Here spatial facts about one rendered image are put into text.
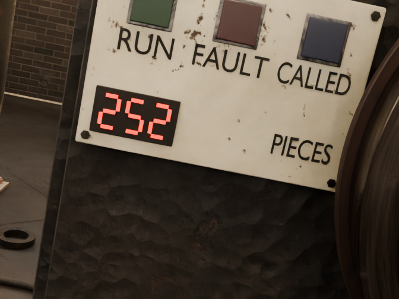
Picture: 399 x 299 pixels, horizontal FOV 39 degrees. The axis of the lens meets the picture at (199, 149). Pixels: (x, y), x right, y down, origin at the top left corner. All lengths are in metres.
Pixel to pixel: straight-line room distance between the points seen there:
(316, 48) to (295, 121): 0.07
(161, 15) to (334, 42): 0.16
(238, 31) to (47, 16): 6.20
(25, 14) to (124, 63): 6.23
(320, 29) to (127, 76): 0.18
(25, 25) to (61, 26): 0.40
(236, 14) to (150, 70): 0.09
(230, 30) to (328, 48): 0.09
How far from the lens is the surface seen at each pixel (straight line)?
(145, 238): 0.59
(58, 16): 6.67
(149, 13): 0.52
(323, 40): 0.54
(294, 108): 0.54
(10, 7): 3.39
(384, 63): 0.49
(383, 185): 0.43
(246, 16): 0.53
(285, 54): 0.54
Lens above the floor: 1.19
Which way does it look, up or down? 12 degrees down
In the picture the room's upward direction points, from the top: 12 degrees clockwise
